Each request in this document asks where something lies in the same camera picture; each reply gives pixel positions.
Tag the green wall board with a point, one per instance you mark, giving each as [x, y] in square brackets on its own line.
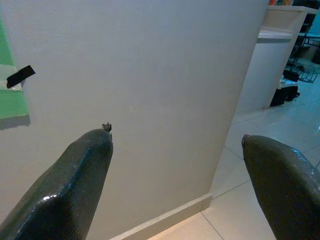
[10, 105]

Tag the black bag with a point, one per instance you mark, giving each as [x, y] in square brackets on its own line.
[287, 94]

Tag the white counter cabinet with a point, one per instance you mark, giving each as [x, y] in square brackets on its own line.
[275, 62]

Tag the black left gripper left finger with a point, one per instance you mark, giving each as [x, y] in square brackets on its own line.
[62, 195]

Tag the black tape strip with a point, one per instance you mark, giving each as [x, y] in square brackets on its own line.
[21, 76]

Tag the white skirting board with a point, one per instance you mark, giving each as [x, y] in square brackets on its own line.
[175, 212]

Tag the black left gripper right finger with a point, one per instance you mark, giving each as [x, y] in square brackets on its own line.
[287, 190]

